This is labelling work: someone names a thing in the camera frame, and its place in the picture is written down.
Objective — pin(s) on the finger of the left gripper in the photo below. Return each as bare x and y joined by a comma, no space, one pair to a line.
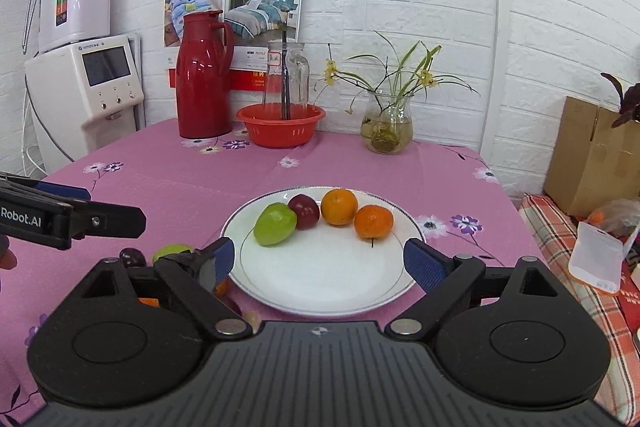
100,219

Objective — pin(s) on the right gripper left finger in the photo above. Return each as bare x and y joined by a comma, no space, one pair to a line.
192,277

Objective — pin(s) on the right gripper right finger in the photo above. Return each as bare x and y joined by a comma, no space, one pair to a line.
448,284

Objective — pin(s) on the tangerine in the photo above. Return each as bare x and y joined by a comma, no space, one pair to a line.
222,288
373,222

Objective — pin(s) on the green apple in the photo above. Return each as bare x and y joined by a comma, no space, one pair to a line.
276,223
171,249

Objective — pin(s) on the dark plum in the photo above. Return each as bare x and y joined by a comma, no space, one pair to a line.
132,258

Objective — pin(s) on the person's left hand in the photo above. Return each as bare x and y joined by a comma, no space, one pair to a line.
7,258

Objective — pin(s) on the pink floral tablecloth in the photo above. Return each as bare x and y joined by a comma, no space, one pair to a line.
187,191

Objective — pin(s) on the tangerine on plate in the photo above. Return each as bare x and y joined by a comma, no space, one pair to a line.
373,222

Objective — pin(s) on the green apple on plate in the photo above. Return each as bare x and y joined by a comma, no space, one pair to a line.
276,223

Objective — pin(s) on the white round plate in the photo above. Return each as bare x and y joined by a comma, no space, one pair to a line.
325,271

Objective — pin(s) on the plaid cushion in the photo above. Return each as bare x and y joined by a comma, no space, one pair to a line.
555,235

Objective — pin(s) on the white water dispenser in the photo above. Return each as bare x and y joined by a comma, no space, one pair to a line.
85,96

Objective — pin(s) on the orange on plate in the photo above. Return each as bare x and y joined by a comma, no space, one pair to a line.
339,207

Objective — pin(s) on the red plum on plate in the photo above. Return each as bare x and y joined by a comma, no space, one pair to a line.
306,210

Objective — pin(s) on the white plastic pouch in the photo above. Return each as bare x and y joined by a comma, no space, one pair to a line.
597,257

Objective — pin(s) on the glass vase with plant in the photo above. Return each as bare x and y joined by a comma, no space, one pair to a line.
388,84

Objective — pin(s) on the red plastic basket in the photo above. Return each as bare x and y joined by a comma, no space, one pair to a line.
265,129

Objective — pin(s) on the cardboard box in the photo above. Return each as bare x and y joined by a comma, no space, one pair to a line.
593,162

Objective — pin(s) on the clear plastic bag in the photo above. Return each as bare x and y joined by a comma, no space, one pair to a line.
618,218

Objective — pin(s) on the red thermos jug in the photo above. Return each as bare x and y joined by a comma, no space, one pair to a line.
203,79

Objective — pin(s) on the black chopsticks in pitcher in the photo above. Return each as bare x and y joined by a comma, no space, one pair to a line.
285,81

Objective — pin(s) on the clear glass pitcher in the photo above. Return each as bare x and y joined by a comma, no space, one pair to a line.
298,72

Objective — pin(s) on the dark red leafed plant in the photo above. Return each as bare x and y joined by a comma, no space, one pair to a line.
629,101

